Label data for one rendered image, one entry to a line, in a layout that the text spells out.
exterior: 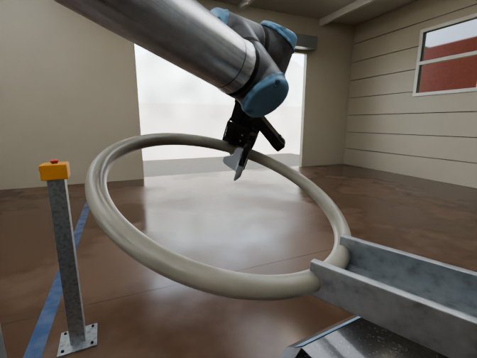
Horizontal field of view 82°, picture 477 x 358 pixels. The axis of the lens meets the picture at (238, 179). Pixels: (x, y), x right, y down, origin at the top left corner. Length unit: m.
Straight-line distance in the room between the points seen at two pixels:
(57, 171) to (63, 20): 5.43
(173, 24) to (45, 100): 6.39
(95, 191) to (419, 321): 0.43
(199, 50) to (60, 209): 1.46
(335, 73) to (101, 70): 6.11
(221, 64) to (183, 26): 0.08
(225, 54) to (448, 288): 0.44
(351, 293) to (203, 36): 0.37
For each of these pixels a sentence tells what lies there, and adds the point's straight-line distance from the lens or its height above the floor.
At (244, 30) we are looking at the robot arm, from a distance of 0.58.
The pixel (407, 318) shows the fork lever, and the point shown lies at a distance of 0.39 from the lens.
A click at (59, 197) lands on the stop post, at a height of 0.90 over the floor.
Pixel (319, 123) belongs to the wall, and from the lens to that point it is 8.53.
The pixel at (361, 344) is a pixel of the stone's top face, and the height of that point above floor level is 0.81.
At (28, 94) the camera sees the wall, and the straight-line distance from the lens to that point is 6.79.
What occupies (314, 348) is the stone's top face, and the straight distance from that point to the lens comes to 0.73.
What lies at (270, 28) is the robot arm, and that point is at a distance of 0.66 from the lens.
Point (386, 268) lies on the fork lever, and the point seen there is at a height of 1.08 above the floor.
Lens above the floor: 1.29
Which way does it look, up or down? 12 degrees down
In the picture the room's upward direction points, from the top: straight up
